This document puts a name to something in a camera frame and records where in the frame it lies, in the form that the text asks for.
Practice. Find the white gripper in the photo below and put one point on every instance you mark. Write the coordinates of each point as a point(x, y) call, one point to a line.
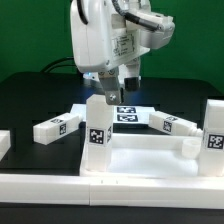
point(131, 80)

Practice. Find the white square desk top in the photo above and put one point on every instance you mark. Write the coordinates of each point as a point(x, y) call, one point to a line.
point(148, 156)

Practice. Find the white left obstacle bar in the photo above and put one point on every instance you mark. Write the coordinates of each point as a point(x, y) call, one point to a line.
point(5, 142)

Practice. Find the white obstacle bar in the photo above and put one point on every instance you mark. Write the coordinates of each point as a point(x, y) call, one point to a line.
point(5, 142)
point(207, 193)

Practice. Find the white front obstacle bar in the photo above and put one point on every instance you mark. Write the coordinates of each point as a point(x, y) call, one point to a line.
point(207, 193)

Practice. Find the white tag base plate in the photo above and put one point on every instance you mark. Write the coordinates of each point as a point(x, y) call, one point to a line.
point(122, 114)

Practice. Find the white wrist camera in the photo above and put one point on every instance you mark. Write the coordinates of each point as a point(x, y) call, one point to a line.
point(161, 32)

